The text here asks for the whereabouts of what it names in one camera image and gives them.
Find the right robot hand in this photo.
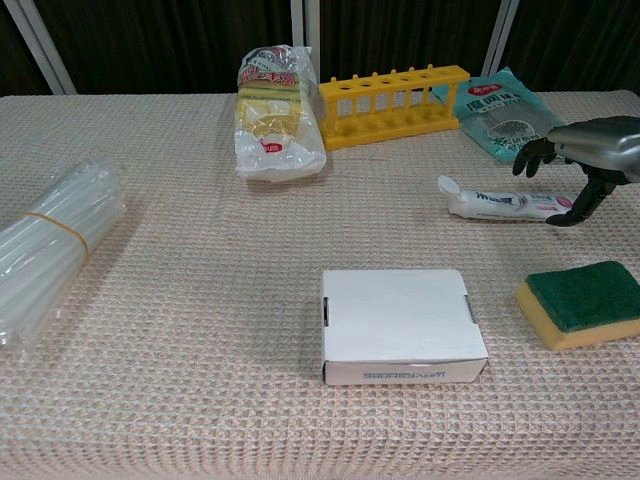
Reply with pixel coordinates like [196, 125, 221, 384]
[512, 116, 640, 229]

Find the teal scouring pad package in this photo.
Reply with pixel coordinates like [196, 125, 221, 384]
[430, 66, 571, 165]

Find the yellow rubber band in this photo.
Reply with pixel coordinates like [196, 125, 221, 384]
[19, 210, 94, 259]

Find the white toothpaste tube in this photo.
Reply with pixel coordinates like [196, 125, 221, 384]
[437, 174, 581, 224]

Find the beige waffle tablecloth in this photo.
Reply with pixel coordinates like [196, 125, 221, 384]
[0, 89, 640, 480]

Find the yellow test tube rack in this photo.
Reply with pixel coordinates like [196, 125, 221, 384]
[318, 64, 472, 151]

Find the green and yellow sponge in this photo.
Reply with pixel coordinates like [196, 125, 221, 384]
[514, 260, 640, 351]

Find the bundle of clear glue sticks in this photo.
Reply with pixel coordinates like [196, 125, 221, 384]
[0, 155, 126, 351]

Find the white frame post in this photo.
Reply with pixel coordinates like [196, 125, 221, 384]
[0, 0, 77, 95]
[291, 0, 321, 86]
[481, 0, 521, 81]

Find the bagged sandwich bread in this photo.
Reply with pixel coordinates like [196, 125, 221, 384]
[234, 43, 328, 181]

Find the white cardboard box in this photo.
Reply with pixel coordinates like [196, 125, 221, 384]
[319, 268, 490, 387]

